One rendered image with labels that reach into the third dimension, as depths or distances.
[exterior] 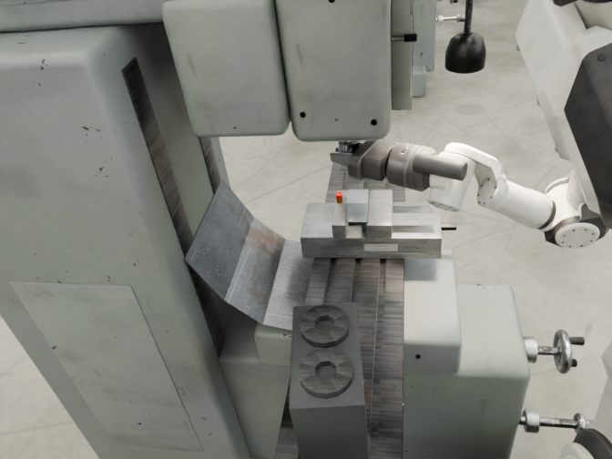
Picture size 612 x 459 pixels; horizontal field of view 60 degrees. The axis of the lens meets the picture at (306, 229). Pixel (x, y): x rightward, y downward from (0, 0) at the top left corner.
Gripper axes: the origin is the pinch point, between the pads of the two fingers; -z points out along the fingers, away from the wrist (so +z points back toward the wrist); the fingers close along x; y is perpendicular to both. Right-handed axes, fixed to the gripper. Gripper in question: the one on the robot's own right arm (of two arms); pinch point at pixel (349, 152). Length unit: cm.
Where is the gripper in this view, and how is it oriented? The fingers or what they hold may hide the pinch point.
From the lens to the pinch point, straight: 115.6
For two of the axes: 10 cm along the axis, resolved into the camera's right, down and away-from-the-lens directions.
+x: -5.5, 5.7, -6.1
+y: 1.2, 7.8, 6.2
